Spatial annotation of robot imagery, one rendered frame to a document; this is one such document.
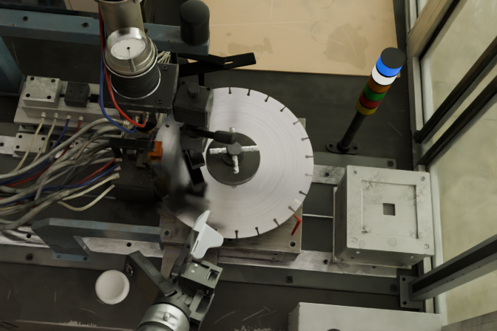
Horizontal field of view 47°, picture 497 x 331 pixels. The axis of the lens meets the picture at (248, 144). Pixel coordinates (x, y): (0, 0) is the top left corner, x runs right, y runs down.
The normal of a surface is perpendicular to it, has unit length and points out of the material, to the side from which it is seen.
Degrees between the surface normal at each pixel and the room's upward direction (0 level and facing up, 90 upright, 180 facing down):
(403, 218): 0
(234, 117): 0
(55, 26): 0
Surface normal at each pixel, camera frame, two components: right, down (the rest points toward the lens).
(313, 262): 0.07, -0.40
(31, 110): -0.07, 0.91
